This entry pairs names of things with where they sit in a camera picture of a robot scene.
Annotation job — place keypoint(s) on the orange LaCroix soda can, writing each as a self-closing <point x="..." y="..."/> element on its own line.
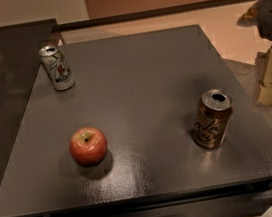
<point x="213" y="115"/>

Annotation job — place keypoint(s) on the red apple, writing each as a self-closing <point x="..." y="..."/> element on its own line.
<point x="88" y="146"/>

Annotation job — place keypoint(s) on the white green soda can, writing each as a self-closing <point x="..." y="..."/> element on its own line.
<point x="56" y="67"/>

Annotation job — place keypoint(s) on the dark side counter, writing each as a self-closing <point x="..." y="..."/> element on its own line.
<point x="19" y="63"/>

